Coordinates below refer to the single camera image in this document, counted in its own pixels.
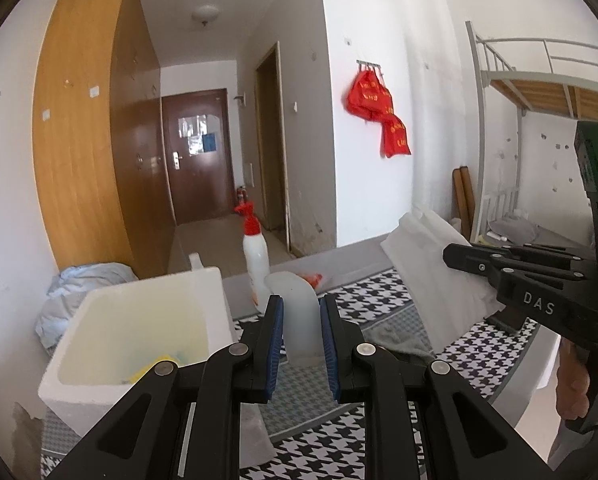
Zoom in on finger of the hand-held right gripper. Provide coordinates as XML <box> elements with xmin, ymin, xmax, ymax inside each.
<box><xmin>472</xmin><ymin>242</ymin><xmax>587</xmax><ymax>262</ymax></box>
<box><xmin>443</xmin><ymin>243</ymin><xmax>587</xmax><ymax>288</ymax></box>

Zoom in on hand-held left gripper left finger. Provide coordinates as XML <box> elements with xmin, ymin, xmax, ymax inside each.
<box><xmin>46</xmin><ymin>295</ymin><xmax>285</xmax><ymax>480</ymax></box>

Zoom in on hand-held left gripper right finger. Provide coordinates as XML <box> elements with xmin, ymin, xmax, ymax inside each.
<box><xmin>319</xmin><ymin>294</ymin><xmax>550</xmax><ymax>480</ymax></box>

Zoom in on translucent white plastic jug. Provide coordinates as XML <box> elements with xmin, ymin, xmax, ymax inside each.
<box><xmin>264</xmin><ymin>271</ymin><xmax>325</xmax><ymax>367</ymax></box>

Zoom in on white foam box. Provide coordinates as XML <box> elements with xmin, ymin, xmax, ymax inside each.
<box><xmin>38</xmin><ymin>266</ymin><xmax>240</xmax><ymax>436</ymax></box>

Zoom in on person's right hand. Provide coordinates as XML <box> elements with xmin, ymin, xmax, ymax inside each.
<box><xmin>554</xmin><ymin>337</ymin><xmax>589</xmax><ymax>420</ymax></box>

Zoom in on grey pillow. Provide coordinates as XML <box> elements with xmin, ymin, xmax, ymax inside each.
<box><xmin>489</xmin><ymin>220</ymin><xmax>540</xmax><ymax>243</ymax></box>

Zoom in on leaning wooden boards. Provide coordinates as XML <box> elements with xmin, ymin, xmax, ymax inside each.
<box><xmin>453</xmin><ymin>165</ymin><xmax>477</xmax><ymax>241</ymax></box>

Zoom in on grey cloth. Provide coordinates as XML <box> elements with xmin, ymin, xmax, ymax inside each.
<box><xmin>361</xmin><ymin>317</ymin><xmax>435</xmax><ymax>358</ymax></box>

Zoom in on white pump bottle red pump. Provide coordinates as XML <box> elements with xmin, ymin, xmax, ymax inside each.
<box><xmin>234</xmin><ymin>202</ymin><xmax>270</xmax><ymax>308</ymax></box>

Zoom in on houndstooth tablecloth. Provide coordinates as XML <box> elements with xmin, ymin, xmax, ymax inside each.
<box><xmin>39</xmin><ymin>255</ymin><xmax>542</xmax><ymax>480</ymax></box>

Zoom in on red printed bag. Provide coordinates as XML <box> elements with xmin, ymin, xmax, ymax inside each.
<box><xmin>344</xmin><ymin>70</ymin><xmax>395</xmax><ymax>123</ymax></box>
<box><xmin>379</xmin><ymin>115</ymin><xmax>411</xmax><ymax>158</ymax></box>

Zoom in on white metal bunk bed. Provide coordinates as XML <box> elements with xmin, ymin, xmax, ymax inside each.
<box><xmin>465</xmin><ymin>21</ymin><xmax>598</xmax><ymax>246</ymax></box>

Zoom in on dark brown entrance door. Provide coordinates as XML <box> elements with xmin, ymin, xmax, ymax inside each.
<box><xmin>160</xmin><ymin>88</ymin><xmax>236</xmax><ymax>226</ymax></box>

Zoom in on brown side door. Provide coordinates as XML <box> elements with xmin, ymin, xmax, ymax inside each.
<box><xmin>254</xmin><ymin>41</ymin><xmax>290</xmax><ymax>233</ymax></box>

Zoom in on light blue bedding bundle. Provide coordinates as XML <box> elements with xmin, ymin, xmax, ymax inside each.
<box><xmin>34</xmin><ymin>261</ymin><xmax>140</xmax><ymax>356</ymax></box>

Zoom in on wooden wardrobe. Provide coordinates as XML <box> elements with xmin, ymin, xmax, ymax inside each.
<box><xmin>31</xmin><ymin>0</ymin><xmax>177</xmax><ymax>278</ymax></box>

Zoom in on round ceiling lamp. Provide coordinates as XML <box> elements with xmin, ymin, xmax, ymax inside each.
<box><xmin>191</xmin><ymin>5</ymin><xmax>221</xmax><ymax>26</ymax></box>

